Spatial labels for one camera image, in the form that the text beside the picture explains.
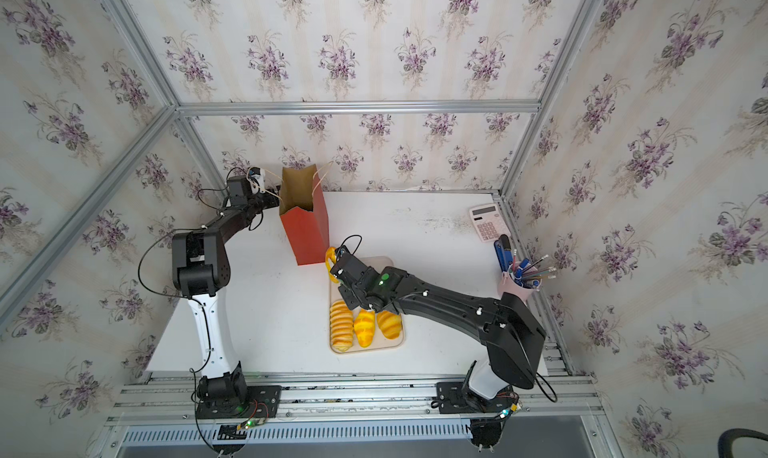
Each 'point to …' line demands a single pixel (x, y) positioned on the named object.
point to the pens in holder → (522, 272)
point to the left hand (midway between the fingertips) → (278, 192)
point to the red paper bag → (303, 206)
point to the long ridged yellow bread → (341, 326)
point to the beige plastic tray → (381, 344)
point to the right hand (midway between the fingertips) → (356, 286)
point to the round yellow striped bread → (390, 324)
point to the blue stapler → (503, 251)
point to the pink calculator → (489, 222)
